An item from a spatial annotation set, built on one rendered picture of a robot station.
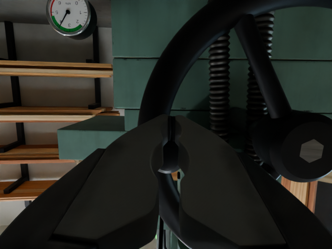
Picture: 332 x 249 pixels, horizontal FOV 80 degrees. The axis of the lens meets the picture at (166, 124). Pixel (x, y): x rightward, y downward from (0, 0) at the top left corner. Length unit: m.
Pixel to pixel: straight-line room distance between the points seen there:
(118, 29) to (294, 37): 0.29
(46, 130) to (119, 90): 2.77
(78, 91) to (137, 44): 2.56
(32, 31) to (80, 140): 2.81
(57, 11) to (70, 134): 0.20
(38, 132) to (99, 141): 2.78
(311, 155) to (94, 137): 0.33
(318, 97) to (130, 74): 0.33
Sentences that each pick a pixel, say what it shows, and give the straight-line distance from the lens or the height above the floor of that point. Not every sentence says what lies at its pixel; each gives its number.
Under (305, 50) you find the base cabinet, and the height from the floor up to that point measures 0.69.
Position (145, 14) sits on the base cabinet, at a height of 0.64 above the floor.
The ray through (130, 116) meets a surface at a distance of 0.37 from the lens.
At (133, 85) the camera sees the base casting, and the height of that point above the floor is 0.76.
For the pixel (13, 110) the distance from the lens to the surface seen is 2.67.
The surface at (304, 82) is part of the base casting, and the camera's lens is 0.42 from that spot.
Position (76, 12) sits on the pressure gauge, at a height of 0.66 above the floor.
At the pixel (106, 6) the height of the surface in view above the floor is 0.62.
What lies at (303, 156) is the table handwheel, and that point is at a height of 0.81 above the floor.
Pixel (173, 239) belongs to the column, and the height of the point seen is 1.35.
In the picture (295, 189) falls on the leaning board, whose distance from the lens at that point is 2.20.
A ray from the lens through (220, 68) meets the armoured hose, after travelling 0.24.
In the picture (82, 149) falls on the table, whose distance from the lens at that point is 0.41.
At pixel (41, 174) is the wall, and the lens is 3.33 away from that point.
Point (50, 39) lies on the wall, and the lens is 3.06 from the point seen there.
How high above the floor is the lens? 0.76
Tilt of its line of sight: 10 degrees up
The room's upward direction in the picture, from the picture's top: 179 degrees counter-clockwise
